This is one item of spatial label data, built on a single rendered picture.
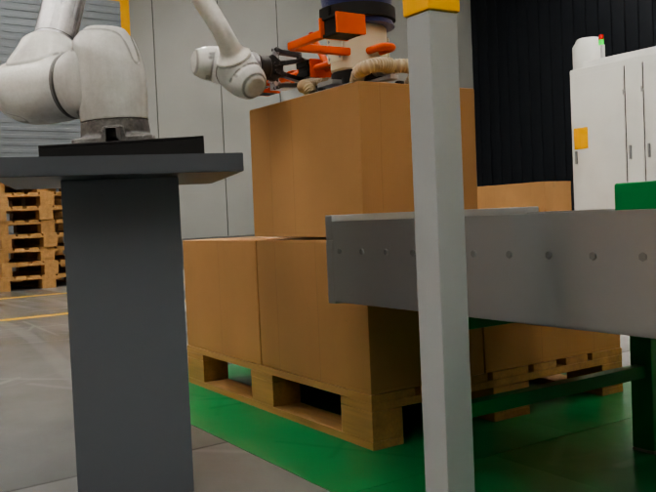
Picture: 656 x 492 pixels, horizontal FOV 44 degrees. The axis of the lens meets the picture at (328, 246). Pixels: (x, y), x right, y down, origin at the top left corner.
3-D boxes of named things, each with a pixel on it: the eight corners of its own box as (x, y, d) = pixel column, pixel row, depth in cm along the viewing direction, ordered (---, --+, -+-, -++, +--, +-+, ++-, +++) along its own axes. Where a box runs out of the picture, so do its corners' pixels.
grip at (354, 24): (366, 34, 198) (365, 14, 198) (337, 31, 194) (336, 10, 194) (347, 41, 206) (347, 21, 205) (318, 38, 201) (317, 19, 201)
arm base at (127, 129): (68, 144, 172) (65, 118, 172) (81, 151, 194) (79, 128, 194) (154, 139, 175) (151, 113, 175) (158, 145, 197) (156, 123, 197)
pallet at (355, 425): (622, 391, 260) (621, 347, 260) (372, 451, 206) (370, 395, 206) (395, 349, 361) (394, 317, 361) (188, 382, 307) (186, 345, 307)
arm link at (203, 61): (229, 78, 253) (247, 90, 243) (184, 74, 244) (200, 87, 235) (234, 44, 249) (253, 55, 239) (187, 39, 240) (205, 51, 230)
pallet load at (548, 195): (605, 258, 936) (603, 180, 933) (550, 264, 876) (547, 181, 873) (524, 256, 1033) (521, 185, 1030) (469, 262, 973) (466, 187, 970)
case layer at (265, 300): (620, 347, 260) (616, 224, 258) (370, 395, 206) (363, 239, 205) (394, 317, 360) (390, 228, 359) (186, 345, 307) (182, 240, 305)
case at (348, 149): (478, 230, 227) (474, 88, 225) (363, 237, 205) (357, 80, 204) (356, 230, 277) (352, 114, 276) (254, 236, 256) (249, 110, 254)
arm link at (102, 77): (122, 115, 176) (112, 14, 175) (56, 124, 183) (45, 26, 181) (163, 119, 191) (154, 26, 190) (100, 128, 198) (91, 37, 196)
